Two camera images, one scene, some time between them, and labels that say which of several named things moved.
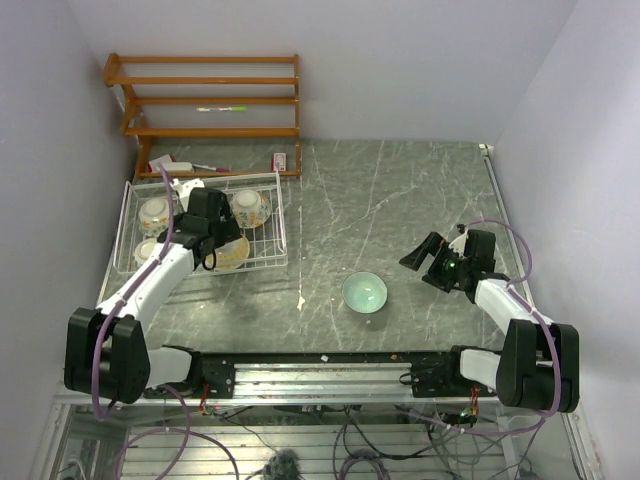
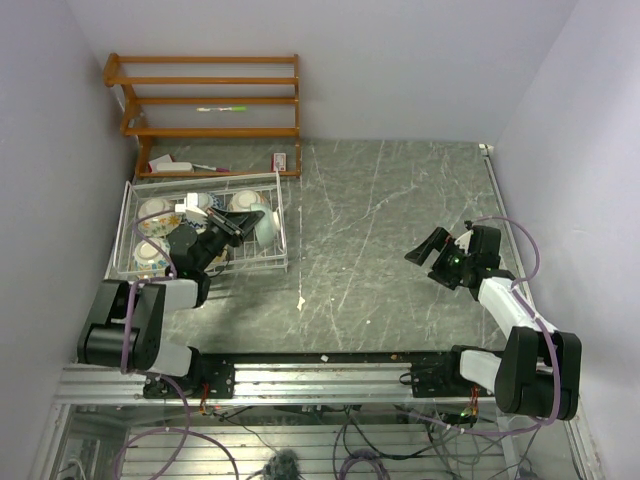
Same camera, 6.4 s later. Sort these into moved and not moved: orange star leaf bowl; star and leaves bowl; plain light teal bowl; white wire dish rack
Moved: plain light teal bowl
Not moved: white wire dish rack; star and leaves bowl; orange star leaf bowl
